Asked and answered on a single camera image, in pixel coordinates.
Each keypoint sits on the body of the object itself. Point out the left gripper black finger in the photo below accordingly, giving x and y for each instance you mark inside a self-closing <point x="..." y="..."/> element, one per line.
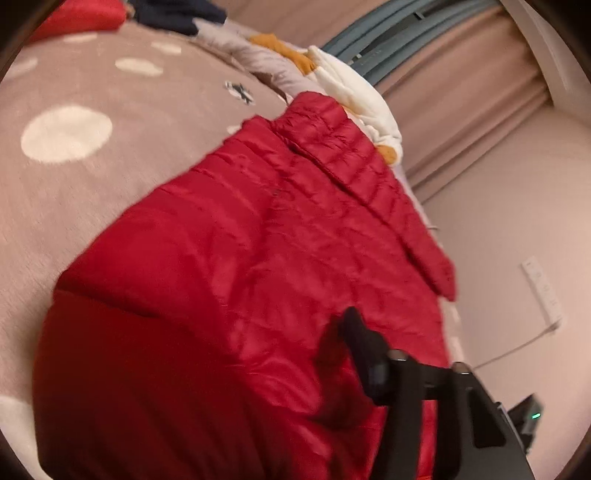
<point x="475" y="437"/>

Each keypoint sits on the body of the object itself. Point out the white wall power strip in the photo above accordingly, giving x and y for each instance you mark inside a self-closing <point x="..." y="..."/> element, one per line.
<point x="545" y="294"/>

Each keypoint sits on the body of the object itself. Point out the red down jacket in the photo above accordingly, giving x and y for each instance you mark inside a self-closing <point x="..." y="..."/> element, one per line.
<point x="197" y="337"/>

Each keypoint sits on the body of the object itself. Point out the polka dot bed sheet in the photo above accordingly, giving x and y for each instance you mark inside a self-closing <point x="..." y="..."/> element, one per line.
<point x="91" y="124"/>

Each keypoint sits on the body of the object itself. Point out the folded red jacket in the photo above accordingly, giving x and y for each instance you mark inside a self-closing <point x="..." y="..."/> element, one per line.
<point x="80" y="16"/>

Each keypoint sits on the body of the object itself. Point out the white goose plush toy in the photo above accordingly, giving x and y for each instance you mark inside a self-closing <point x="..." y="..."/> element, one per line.
<point x="356" y="95"/>

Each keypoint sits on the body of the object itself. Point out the lilac quilt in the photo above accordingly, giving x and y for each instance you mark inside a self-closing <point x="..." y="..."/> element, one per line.
<point x="281" y="75"/>

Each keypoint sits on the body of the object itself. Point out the navy blue garment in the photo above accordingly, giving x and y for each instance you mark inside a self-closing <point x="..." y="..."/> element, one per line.
<point x="176" y="16"/>

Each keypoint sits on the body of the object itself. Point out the blue curtain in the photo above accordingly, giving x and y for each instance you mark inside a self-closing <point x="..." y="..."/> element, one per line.
<point x="386" y="37"/>

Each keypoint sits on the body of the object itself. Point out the pink curtain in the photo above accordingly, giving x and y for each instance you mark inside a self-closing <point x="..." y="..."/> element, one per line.
<point x="454" y="100"/>

